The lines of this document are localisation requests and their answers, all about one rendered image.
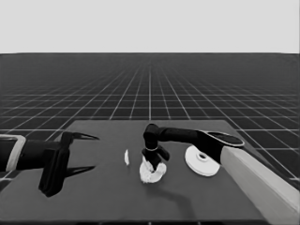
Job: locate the white round carrier with pins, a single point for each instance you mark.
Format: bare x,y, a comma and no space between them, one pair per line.
146,173

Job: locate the small thin white piece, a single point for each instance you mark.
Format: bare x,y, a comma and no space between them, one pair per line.
127,157

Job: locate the large thick white disc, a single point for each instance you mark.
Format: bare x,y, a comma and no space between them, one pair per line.
200,167

